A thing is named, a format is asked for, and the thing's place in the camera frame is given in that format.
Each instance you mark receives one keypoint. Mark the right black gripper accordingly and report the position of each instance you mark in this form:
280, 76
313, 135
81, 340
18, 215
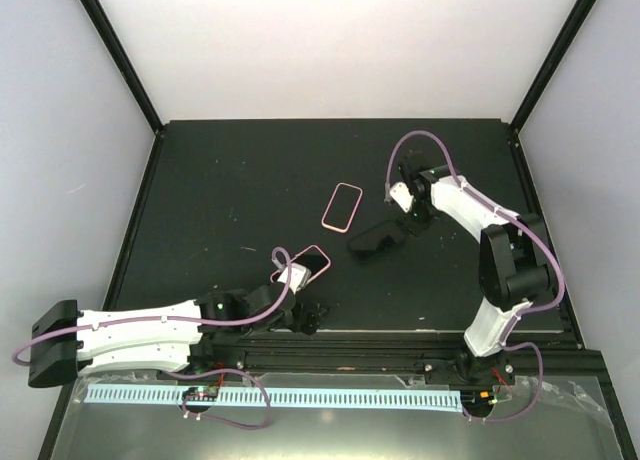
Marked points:
413, 227

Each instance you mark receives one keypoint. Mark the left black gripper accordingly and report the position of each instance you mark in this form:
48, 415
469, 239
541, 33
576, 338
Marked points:
312, 318

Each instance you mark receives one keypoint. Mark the black-cased phone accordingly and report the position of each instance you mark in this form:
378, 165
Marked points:
376, 241

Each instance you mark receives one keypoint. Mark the pink-cased phone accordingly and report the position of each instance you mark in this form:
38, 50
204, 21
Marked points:
342, 207
311, 257

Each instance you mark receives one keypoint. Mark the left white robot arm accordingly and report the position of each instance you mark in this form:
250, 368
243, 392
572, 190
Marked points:
67, 342

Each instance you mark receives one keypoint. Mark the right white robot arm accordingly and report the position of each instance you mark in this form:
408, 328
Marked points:
514, 268

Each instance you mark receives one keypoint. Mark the left small circuit board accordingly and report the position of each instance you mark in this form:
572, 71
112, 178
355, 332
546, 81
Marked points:
200, 394

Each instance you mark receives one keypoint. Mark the small circuit board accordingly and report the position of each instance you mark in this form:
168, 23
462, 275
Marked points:
486, 397
200, 394

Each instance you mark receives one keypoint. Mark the right small circuit board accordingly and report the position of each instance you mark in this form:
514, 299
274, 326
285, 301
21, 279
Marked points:
486, 397

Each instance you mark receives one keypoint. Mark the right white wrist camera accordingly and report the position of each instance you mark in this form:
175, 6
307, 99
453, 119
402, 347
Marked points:
399, 195

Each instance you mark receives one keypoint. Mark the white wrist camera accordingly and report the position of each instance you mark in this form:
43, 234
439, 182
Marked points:
399, 195
297, 277

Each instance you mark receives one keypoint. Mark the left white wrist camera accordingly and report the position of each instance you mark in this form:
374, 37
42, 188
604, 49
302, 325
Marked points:
297, 277

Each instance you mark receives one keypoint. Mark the white slotted cable duct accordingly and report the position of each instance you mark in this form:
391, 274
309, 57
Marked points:
302, 398

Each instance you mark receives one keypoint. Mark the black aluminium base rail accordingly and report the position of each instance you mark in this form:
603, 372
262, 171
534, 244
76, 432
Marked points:
441, 358

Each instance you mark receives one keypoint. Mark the right black frame post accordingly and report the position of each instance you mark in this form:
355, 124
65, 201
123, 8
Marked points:
571, 26

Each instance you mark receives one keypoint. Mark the black frame post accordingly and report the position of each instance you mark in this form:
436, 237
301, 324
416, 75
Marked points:
110, 39
571, 26

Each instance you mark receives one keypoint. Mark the left black frame post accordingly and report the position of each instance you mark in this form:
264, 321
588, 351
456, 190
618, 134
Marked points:
110, 39

